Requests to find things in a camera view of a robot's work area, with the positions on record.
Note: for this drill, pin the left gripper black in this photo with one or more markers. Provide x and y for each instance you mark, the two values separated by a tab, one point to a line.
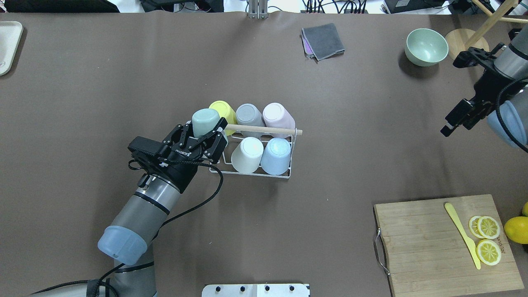
184	170

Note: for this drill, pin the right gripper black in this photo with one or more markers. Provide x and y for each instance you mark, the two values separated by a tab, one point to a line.
486	89

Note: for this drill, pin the green plastic cup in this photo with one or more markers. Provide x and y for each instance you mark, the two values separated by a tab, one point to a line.
203	121

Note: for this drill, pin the pink plastic cup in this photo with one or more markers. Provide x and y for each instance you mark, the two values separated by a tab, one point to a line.
275	115

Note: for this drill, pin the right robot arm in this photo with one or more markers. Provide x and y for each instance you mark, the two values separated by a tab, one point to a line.
500	94

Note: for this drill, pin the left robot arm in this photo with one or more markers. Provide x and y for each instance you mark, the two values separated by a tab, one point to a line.
128	241

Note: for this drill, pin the yellow plastic cup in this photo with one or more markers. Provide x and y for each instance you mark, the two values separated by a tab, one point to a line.
225	110

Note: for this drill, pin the grey plastic cup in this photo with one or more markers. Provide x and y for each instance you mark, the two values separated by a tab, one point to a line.
248	114

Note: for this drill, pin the white plastic cup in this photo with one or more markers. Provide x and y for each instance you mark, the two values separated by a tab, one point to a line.
247	155

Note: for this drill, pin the blue plastic cup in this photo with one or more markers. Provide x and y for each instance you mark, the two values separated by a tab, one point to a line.
276	156

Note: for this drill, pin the light green bowl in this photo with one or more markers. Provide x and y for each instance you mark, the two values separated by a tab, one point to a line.
425	47

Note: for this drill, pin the wooden mug tree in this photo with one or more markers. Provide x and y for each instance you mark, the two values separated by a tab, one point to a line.
461	39

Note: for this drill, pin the yellow plastic knife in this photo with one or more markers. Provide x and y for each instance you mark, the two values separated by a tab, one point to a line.
471	246

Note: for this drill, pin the whole yellow lemon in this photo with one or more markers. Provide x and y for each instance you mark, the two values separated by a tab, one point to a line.
525	210
516	229

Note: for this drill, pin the purple folded cloth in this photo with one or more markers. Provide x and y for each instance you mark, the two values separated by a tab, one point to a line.
307	48

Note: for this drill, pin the wooden cutting board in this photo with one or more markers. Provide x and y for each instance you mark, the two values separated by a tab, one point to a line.
425	255

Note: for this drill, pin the grey folded cloth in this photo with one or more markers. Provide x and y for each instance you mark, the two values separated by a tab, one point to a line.
324	40

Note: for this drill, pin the cream plastic tray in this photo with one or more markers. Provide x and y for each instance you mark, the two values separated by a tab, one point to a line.
10	35

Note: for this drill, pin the white wire cup holder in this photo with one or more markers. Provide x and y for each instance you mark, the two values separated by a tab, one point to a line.
266	134

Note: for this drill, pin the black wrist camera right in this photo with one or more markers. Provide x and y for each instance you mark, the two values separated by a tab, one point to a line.
474	56

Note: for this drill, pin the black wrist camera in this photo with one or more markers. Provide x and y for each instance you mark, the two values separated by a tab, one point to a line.
148	154
474	56

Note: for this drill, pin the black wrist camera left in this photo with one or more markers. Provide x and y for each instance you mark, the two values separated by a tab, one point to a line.
148	154

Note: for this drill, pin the aluminium frame post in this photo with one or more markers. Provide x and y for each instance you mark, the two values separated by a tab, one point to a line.
257	9

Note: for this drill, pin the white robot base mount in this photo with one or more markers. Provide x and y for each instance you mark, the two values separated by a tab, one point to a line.
257	290

